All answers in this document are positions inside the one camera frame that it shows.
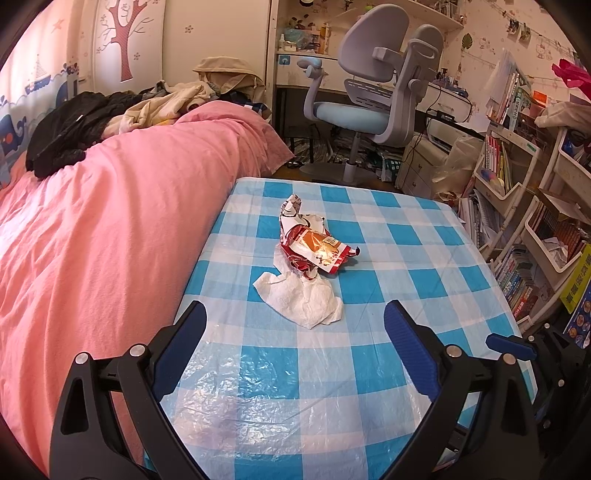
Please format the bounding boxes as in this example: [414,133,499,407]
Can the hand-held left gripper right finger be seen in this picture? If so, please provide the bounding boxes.
[383,299,541,480]

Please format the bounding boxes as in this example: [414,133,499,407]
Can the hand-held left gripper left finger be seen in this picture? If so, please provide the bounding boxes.
[48,300,208,480]

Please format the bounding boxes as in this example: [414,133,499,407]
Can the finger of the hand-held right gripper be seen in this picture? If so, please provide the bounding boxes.
[485,332,539,365]

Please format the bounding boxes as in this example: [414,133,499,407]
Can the stack of colourful books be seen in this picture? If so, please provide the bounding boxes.
[494,244,552,319]

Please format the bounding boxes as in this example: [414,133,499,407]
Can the blue white checkered tablecloth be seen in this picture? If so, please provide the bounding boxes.
[143,175,539,480]

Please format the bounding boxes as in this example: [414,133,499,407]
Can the yellow printed sign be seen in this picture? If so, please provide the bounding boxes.
[558,244,591,315]

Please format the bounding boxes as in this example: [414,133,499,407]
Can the white crumpled tissue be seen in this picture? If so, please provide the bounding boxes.
[253,244,345,329]

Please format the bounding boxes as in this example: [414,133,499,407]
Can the pile of loose papers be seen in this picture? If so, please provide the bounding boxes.
[457,189,502,252]

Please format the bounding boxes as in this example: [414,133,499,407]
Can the red orange snack packet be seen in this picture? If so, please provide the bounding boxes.
[279,225,362,280]

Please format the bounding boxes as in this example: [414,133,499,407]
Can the white shelf cart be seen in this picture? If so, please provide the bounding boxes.
[471,99,591,333]

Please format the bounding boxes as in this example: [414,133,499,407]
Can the pink blanket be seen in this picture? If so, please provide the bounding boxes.
[0,100,296,462]

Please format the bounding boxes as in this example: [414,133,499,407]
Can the red white crumpled wrapper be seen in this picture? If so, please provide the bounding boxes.
[279,194,329,238]

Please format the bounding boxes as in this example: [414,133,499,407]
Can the white drawer cabinet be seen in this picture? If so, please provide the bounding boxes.
[397,134,451,199]

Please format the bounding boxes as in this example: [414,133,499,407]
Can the row of upright books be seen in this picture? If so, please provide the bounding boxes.
[482,134,513,195]

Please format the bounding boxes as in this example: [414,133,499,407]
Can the clear plastic bag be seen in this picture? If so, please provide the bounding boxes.
[431,135,485,204]

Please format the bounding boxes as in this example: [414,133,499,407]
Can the white printer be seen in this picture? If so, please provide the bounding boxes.
[427,108,488,151]

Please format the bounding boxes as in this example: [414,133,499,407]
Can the beige crumpled clothes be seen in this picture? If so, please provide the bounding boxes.
[104,80,218,137]

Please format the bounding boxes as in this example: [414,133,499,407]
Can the leaning books on shelf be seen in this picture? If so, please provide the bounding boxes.
[485,48,536,130]

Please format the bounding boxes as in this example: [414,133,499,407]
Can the black jacket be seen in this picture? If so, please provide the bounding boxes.
[25,91,139,180]

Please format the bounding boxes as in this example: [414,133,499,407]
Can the pink bag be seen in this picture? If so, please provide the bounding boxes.
[551,58,591,100]

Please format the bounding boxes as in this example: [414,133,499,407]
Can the tan jacket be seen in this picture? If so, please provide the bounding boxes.
[193,56,267,100]

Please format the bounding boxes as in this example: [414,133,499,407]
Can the headboard with whale print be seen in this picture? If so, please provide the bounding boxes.
[0,46,93,185]

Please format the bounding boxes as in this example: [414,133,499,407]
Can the white desk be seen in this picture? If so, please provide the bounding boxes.
[274,46,474,139]

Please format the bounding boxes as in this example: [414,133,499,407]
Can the grey blue office chair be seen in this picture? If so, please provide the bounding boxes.
[295,4,445,188]

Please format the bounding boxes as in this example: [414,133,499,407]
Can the wardrobe with tree decal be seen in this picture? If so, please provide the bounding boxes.
[92,0,167,93]

